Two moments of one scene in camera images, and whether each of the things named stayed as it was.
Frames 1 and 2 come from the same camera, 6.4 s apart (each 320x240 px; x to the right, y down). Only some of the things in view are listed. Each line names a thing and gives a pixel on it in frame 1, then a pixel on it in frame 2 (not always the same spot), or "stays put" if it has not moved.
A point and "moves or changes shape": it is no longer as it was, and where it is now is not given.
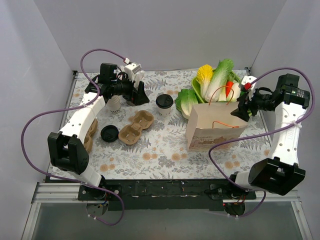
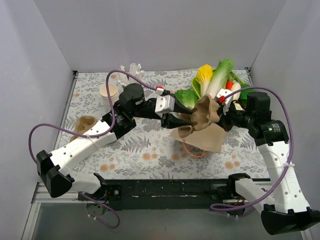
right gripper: [245, 104] → [225, 118]
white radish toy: [235, 93] stays put
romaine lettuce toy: [186, 98] stays put
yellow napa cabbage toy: [204, 74] stays put
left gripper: [136, 90] → [166, 117]
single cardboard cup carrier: [131, 134] → [206, 112]
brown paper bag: [213, 122] moves or changes shape
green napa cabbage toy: [222, 72] stays put
